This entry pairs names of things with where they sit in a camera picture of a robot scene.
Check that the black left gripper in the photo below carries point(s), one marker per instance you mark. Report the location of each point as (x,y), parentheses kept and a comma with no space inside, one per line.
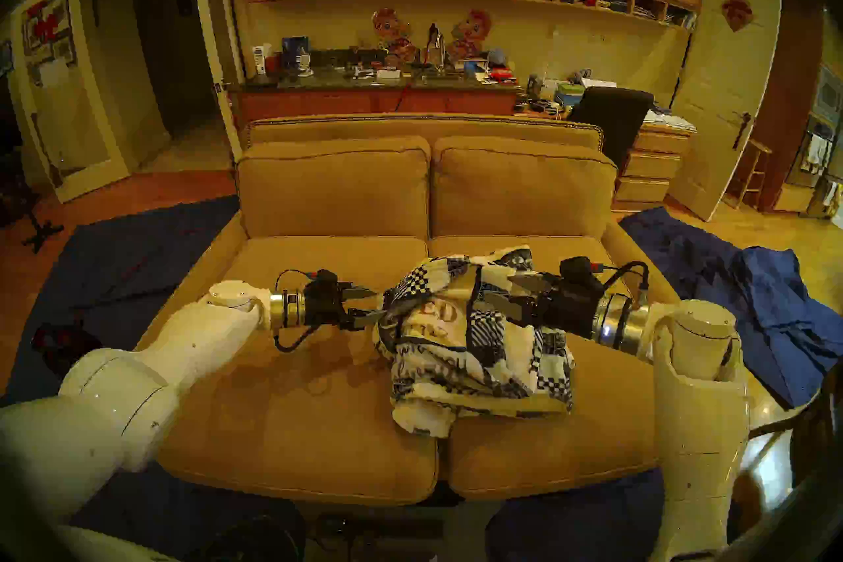
(326,307)

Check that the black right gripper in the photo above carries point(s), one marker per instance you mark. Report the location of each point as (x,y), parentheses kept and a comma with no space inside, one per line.
(566,310)

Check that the printed scripture fleece blanket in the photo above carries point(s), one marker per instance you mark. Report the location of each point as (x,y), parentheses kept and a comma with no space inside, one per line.
(474,370)

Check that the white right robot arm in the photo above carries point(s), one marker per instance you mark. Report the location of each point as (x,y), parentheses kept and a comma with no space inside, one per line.
(698,435)

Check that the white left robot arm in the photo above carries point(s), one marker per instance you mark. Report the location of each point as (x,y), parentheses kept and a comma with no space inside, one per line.
(99,409)

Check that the wooden desk with drawers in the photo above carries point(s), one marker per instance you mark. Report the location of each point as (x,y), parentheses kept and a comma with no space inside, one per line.
(649,165)

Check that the black office chair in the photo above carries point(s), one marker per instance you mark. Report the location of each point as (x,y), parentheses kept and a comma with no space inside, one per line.
(612,116)

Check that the wooden counter with stone top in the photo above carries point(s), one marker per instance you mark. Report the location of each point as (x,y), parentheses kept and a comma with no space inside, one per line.
(336,103)

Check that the black desk phone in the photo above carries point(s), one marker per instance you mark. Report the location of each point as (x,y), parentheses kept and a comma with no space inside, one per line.
(535,85)

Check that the white wifi router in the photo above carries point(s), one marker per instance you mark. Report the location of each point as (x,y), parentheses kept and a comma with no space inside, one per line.
(550,85)

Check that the red toy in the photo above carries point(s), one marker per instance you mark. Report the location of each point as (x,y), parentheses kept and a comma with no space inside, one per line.
(504,75)

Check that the white loose paper sheets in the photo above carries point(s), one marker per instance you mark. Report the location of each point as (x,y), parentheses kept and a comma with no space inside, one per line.
(598,83)

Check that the black power strip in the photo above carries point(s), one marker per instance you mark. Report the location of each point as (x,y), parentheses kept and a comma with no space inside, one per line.
(375,530)

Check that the stack of papers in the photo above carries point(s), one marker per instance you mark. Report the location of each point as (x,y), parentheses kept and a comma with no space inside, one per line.
(668,121)

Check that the white flat box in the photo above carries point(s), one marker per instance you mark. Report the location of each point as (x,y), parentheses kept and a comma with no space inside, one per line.
(388,73)

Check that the blue plush ball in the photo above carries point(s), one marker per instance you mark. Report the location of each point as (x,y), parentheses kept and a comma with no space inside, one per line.
(497,58)

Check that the crumpled dark blue cloth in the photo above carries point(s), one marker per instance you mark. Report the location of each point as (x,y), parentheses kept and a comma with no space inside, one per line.
(757,304)

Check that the small brown teddy bear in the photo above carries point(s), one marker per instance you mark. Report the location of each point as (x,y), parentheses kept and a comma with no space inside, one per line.
(354,57)

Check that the chrome sink faucet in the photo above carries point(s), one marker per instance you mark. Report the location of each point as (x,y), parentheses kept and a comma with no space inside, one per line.
(440,55)

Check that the red cup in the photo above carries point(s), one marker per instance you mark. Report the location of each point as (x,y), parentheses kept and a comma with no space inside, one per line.
(272,63)

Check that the cream panel door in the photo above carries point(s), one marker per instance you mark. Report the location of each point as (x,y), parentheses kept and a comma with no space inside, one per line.
(711,119)

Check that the dark blue carton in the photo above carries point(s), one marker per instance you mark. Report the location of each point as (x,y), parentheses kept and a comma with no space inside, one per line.
(295,50)

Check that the wooden stool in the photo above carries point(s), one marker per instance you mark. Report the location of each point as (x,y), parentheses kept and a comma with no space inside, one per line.
(752,169)

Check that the white lotion bottle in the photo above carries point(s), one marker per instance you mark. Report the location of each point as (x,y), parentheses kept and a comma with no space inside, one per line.
(259,60)

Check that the white narrow open door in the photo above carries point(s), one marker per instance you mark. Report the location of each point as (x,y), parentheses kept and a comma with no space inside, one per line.
(212,40)

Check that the black and red floor device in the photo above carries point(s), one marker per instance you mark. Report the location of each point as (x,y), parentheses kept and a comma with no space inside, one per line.
(59,343)

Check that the hanging kitchen towels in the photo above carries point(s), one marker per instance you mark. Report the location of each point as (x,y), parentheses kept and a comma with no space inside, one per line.
(816,152)

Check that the black standing fan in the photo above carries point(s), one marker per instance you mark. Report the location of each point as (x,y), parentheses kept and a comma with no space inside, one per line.
(36,229)

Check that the white glass french door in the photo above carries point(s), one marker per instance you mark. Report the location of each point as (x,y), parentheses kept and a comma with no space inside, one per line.
(76,126)

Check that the red diamond door sign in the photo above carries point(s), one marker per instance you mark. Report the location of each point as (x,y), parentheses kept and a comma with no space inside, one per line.
(738,11)

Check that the steel microwave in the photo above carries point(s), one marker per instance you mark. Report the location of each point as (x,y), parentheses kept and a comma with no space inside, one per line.
(828,95)

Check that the white paper sheet on door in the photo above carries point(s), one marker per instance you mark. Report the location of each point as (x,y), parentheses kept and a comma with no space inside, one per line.
(54,71)

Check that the black television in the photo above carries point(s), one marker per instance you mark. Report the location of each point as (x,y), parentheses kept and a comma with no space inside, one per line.
(8,119)

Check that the red paper door decoration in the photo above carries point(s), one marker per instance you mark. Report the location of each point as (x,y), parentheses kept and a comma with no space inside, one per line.
(45,27)

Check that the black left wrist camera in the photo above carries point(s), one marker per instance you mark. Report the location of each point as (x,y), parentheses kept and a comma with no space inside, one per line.
(326,279)

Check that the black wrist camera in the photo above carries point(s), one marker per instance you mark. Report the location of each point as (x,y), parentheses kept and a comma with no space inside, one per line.
(579,272)
(326,279)

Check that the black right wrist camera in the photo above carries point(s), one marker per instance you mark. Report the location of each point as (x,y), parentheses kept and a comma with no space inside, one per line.
(579,272)

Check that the yellow loveseat sofa frame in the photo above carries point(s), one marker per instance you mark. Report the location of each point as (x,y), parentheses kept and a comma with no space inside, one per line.
(428,126)

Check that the steel wall oven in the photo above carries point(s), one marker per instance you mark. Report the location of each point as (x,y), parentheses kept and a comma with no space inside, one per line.
(822,126)

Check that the framed wall picture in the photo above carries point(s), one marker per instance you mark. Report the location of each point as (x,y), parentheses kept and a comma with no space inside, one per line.
(6,55)

